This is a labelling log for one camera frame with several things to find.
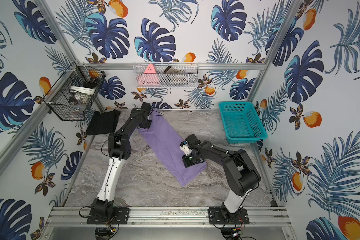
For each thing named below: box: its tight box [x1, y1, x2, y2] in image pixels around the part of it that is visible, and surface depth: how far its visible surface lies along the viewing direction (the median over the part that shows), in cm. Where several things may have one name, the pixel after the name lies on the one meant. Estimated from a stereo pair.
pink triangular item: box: [136, 63, 160, 88], surface depth 92 cm
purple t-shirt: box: [138, 112, 207, 187], surface depth 99 cm
